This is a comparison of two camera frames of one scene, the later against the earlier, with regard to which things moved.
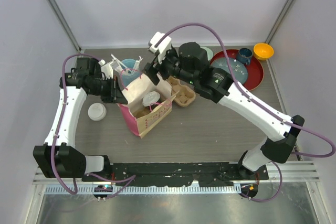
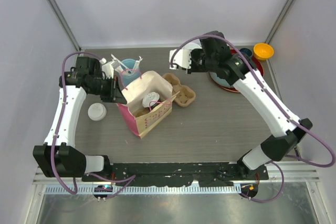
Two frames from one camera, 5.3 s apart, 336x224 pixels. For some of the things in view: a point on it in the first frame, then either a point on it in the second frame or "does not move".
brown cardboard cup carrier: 186,95 does not move
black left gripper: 115,95 does not move
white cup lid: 150,98 does not move
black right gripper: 161,67 to 193,70
